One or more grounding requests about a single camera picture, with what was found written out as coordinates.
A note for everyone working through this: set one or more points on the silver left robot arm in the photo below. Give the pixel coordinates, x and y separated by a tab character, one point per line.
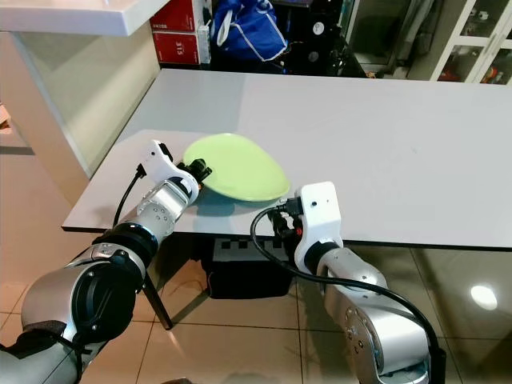
88	296

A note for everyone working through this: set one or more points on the red box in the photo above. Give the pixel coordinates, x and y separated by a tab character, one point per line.
178	44

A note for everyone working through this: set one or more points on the glass door cabinet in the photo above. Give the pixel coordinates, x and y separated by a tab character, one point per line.
472	40

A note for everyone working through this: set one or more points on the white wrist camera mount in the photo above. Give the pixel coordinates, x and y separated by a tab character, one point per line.
318	216
168	166

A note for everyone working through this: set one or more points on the light green plate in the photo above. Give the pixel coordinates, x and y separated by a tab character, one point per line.
240	168

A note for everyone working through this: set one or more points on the white high counter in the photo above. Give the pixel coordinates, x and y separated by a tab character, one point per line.
64	104

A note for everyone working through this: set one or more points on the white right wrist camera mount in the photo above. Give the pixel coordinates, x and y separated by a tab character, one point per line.
318	216

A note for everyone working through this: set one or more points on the black box with checker pattern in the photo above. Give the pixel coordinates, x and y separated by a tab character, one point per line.
248	268

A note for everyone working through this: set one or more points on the black appliance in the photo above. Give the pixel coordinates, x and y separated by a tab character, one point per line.
320	40

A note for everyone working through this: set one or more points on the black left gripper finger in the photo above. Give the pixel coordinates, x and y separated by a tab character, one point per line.
203	172

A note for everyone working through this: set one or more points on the blue bag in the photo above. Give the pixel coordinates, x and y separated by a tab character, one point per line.
248	32

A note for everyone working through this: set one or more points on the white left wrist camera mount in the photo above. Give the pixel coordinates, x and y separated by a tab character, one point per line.
168	166

